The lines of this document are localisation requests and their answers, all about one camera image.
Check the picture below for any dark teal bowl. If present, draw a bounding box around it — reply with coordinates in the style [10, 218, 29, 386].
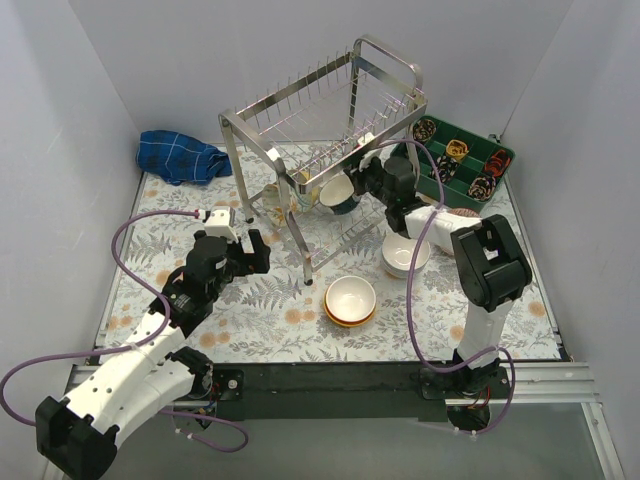
[319, 174, 358, 215]

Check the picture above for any yellow sun patterned bowl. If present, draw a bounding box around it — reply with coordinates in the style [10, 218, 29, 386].
[295, 170, 319, 213]

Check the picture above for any cream floral bowl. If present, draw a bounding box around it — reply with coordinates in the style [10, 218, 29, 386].
[261, 183, 293, 228]

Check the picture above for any white grey-rimmed bowl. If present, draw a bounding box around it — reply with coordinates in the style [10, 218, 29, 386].
[381, 232, 431, 270]

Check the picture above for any red patterned bowl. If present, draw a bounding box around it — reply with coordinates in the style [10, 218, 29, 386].
[449, 208, 480, 218]

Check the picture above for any plain white ribbed bowl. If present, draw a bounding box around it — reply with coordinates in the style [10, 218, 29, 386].
[383, 265, 424, 279]

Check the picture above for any orange and white bowl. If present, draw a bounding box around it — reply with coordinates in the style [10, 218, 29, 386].
[324, 275, 377, 321]

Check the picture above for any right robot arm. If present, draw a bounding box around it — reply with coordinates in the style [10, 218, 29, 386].
[344, 156, 532, 398]

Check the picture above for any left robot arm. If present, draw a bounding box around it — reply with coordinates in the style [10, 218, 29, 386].
[35, 229, 271, 479]

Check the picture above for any steel two-tier dish rack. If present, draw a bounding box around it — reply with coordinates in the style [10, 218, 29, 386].
[219, 34, 427, 285]

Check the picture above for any rolled dark floral sock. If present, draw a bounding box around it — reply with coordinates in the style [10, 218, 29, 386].
[413, 117, 437, 144]

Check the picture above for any blue plaid cloth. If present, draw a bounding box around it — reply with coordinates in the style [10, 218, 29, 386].
[135, 130, 232, 186]

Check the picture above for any green compartment tray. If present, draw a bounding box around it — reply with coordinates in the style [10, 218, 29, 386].
[413, 115, 516, 213]

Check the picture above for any floral table mat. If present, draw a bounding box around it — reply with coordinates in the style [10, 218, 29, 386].
[97, 139, 560, 365]

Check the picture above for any rolled yellow sock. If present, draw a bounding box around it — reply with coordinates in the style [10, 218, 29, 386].
[445, 139, 469, 163]

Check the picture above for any rolled brown patterned sock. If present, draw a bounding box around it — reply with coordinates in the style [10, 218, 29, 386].
[467, 175, 497, 202]

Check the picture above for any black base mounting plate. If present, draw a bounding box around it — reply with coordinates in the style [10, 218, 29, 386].
[177, 362, 512, 430]

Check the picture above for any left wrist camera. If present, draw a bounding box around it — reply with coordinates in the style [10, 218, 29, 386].
[202, 206, 238, 243]

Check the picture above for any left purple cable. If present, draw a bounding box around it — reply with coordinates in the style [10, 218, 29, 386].
[0, 209, 250, 454]

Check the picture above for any purple cable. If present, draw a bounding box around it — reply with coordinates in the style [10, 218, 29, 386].
[372, 138, 516, 435]
[0, 209, 250, 454]

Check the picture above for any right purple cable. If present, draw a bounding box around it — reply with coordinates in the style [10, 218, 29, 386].
[372, 138, 516, 435]

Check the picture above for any aluminium frame rail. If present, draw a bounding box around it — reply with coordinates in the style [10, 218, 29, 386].
[42, 363, 626, 480]

